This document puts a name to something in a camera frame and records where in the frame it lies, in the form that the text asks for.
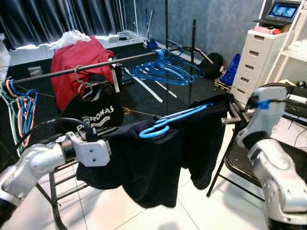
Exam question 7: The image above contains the black backpack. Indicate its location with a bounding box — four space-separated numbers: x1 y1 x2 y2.
198 52 225 80

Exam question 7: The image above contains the small wooden pallet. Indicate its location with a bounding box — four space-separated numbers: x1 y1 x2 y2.
213 79 236 92

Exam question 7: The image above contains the black Petronas print T-shirt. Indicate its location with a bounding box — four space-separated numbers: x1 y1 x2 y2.
60 81 125 139

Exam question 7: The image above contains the white open shelf unit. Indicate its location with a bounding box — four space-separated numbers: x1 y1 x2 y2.
266 0 307 87

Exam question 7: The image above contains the black folding chair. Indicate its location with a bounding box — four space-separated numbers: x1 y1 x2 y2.
206 82 307 202

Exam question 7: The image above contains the blue plastic hanger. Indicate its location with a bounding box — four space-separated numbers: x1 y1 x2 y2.
138 103 214 139
161 48 206 80
130 50 190 86
137 49 197 86

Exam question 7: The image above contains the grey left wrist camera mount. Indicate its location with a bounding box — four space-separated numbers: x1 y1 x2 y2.
66 132 112 167

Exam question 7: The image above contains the dark navy T-shirt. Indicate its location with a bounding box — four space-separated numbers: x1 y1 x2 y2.
76 92 236 209

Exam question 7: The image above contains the blue broom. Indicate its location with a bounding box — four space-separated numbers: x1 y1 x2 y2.
142 9 159 50

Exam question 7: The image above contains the black box device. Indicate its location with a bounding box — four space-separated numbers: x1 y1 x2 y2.
110 57 129 88

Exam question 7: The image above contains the black metal clothes rack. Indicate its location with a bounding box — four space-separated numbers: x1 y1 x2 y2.
0 19 198 230

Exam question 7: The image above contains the silver metal hanger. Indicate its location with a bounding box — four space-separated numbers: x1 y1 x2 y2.
74 66 99 96

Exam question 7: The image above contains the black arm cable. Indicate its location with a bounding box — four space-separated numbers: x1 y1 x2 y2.
13 117 94 154
249 96 307 108

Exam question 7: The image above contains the orange wire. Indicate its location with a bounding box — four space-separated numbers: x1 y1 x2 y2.
122 106 154 116

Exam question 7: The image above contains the flat pink item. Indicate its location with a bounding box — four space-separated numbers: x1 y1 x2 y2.
253 25 283 35

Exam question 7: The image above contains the red cloth cover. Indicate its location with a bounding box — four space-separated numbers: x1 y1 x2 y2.
50 36 116 112

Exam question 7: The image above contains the black upright stand pole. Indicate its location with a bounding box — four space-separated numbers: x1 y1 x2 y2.
164 0 170 115

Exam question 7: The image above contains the small grey floor device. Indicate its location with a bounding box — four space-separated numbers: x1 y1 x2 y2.
27 66 44 78

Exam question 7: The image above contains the white plastic bag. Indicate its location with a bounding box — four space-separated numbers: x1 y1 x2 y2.
50 30 92 51

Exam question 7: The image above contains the white drawer cabinet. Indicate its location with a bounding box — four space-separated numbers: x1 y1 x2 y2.
231 29 293 96

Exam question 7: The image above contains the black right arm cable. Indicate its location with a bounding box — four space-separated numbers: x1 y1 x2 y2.
249 96 307 108

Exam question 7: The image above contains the blue fabric bag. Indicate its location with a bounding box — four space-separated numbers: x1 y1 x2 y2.
218 54 241 87

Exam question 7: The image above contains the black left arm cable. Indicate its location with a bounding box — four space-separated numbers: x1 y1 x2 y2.
13 117 94 154

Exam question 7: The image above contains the black curtain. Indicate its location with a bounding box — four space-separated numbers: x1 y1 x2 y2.
0 0 137 48

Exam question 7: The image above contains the white power strip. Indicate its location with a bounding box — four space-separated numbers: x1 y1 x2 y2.
110 31 140 43

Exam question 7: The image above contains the white floor plank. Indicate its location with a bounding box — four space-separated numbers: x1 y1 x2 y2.
125 69 164 104
137 66 179 99

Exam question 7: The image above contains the black laptop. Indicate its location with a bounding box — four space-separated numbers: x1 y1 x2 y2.
254 0 303 27

